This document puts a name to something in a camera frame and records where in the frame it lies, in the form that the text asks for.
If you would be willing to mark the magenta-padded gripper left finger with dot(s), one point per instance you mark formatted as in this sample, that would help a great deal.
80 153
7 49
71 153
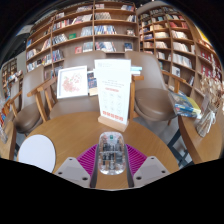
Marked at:
87 160

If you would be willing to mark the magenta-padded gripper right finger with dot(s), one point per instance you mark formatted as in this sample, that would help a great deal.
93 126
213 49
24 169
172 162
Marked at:
136 160

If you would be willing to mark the transparent computer mouse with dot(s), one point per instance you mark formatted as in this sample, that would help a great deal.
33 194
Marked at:
111 153

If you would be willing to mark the white mouse pad red rest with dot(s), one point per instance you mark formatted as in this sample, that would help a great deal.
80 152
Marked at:
36 151

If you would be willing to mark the round wooden side table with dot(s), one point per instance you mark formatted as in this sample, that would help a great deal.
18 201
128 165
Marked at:
6 146
203 150

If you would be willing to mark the stack of blue magazines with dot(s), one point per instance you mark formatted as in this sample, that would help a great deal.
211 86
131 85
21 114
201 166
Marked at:
185 105

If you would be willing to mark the dark blue book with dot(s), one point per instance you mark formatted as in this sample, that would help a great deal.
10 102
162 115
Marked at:
92 83

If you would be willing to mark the white sign on wooden base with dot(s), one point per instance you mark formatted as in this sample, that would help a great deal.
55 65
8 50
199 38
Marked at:
113 86

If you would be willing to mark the glass vase with beige flowers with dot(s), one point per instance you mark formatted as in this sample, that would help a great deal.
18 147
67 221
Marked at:
205 123

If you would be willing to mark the white framed floral picture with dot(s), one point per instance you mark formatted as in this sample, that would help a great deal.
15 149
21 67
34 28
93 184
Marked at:
71 82

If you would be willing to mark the small stack of pale books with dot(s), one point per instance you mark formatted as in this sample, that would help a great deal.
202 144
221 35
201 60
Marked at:
136 70

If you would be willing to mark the distant small bookshelf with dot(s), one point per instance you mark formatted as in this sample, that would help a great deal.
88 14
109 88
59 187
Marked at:
11 73

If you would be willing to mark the curved wooden bookshelf with books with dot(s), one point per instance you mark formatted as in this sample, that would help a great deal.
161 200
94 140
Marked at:
173 40

